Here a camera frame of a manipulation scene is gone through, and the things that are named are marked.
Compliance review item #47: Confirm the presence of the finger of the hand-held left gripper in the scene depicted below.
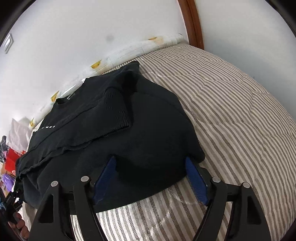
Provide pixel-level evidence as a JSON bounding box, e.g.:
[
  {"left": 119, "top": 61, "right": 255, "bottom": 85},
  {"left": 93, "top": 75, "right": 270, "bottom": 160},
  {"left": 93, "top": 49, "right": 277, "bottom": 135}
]
[{"left": 9, "top": 187, "right": 25, "bottom": 205}]

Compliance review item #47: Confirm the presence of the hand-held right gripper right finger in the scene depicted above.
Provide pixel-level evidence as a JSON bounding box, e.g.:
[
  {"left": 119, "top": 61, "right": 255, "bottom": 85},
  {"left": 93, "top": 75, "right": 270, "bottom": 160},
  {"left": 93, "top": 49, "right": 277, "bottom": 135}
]
[{"left": 186, "top": 157, "right": 271, "bottom": 241}]

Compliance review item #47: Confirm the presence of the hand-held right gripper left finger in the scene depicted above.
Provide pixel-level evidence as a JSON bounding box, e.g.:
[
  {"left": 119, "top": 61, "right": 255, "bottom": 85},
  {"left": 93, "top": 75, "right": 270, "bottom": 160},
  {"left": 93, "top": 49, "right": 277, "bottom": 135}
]
[{"left": 29, "top": 155, "right": 116, "bottom": 241}]

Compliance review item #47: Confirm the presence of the black sweatshirt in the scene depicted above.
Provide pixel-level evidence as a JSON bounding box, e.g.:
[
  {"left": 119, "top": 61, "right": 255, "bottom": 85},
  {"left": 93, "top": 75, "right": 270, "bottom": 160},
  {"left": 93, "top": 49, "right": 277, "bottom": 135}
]
[{"left": 15, "top": 61, "right": 206, "bottom": 213}]

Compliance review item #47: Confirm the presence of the person's left hand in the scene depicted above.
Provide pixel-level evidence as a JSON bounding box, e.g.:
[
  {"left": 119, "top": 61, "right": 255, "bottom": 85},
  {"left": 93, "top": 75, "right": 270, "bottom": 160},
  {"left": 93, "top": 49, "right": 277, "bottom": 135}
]
[{"left": 8, "top": 213, "right": 31, "bottom": 240}]

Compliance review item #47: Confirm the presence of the purple cloth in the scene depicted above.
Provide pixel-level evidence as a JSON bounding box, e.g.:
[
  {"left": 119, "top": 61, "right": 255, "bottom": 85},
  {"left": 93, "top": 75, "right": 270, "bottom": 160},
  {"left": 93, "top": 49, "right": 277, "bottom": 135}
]
[{"left": 0, "top": 174, "right": 16, "bottom": 193}]

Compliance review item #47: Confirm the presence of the red paper bag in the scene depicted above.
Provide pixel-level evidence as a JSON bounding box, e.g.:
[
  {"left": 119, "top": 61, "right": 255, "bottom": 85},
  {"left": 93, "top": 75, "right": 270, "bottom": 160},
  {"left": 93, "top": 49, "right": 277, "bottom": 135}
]
[{"left": 3, "top": 148, "right": 23, "bottom": 177}]

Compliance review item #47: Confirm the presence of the grey plaid cloth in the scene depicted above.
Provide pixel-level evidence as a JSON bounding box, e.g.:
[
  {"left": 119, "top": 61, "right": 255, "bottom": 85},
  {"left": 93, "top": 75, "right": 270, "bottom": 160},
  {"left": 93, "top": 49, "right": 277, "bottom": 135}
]
[{"left": 0, "top": 136, "right": 8, "bottom": 160}]

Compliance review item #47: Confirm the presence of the white plastic shopping bag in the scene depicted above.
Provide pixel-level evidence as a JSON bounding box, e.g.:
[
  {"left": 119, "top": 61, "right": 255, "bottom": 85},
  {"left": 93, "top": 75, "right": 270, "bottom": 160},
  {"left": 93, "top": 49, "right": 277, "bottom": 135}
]
[{"left": 8, "top": 117, "right": 35, "bottom": 153}]

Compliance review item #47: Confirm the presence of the striped bed blanket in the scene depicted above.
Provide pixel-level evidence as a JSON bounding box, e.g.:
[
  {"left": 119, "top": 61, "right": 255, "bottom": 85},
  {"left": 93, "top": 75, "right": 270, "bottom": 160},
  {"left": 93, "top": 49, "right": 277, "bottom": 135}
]
[{"left": 23, "top": 43, "right": 296, "bottom": 241}]

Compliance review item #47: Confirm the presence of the white fruit-print mattress pad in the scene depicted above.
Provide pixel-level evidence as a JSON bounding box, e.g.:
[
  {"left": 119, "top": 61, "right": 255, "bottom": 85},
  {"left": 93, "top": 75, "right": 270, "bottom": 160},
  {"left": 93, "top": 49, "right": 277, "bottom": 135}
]
[{"left": 29, "top": 34, "right": 185, "bottom": 129}]

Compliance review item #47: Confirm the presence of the white wall light switch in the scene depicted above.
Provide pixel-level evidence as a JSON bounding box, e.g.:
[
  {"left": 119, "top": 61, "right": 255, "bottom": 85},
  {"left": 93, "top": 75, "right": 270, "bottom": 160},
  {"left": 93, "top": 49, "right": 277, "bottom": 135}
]
[{"left": 3, "top": 34, "right": 14, "bottom": 54}]

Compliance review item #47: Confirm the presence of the brown wooden door frame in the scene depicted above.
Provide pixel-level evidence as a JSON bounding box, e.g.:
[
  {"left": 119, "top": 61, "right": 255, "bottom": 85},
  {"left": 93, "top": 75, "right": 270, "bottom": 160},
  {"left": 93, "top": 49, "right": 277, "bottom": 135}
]
[{"left": 178, "top": 0, "right": 204, "bottom": 49}]

